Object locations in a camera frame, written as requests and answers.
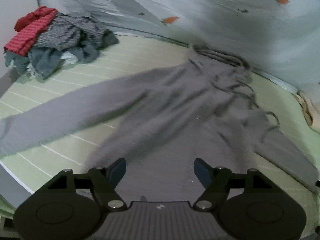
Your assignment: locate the grey zip hoodie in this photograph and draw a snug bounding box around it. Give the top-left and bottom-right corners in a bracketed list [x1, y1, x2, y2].
[1, 47, 319, 201]

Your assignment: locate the folded beige garment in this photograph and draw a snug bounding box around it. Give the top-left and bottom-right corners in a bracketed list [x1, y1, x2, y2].
[293, 94, 313, 128]

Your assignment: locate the white garment in pile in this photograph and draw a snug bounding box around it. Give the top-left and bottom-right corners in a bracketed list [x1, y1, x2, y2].
[26, 51, 78, 80]

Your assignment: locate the blue denim garment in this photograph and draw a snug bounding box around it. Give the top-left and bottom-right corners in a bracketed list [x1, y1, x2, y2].
[4, 33, 119, 80]

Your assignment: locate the pale blue carrot-print sheet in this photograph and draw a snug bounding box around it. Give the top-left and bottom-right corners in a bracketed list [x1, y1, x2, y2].
[39, 0, 319, 90]

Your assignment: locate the red garment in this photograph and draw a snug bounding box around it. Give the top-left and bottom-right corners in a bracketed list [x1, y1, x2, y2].
[4, 7, 57, 57]

